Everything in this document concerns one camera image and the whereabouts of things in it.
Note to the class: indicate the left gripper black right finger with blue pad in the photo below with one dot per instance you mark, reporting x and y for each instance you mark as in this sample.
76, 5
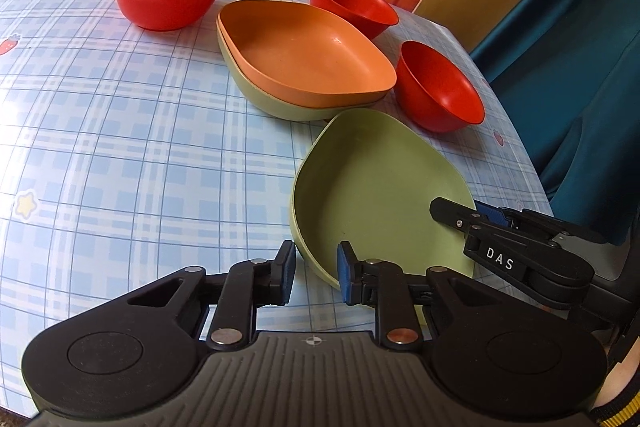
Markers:
534, 223

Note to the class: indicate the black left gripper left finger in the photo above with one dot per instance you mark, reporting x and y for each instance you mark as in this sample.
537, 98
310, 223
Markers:
238, 294

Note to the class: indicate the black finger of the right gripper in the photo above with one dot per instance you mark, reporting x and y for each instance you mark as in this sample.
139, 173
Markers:
453, 215

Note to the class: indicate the green plate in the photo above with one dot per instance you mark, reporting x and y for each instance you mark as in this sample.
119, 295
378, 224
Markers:
268, 103
370, 180

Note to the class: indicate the orange plate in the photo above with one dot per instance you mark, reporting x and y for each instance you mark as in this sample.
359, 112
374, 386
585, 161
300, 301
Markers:
305, 55

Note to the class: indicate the small red bowl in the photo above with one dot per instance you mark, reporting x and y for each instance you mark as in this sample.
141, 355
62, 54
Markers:
433, 92

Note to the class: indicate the medium red bowl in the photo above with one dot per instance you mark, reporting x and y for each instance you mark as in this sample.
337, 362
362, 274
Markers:
371, 17

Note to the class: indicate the blue plaid tablecloth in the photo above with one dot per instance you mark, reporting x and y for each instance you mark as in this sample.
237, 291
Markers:
132, 167

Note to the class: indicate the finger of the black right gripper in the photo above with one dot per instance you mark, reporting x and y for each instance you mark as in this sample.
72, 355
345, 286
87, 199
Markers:
387, 289

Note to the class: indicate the teal curtain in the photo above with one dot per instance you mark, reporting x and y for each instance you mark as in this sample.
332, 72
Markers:
567, 74

